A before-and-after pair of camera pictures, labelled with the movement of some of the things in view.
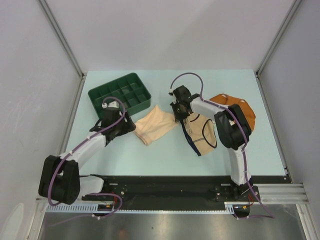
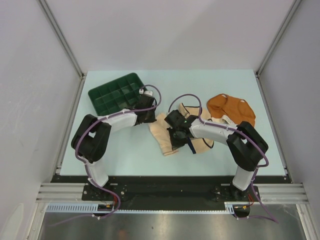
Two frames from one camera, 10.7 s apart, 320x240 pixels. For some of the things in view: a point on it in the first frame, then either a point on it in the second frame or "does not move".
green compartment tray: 130,89 does not move
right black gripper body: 180,113 → 177,140
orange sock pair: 224,100 does not move
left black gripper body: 122,127 → 150,116
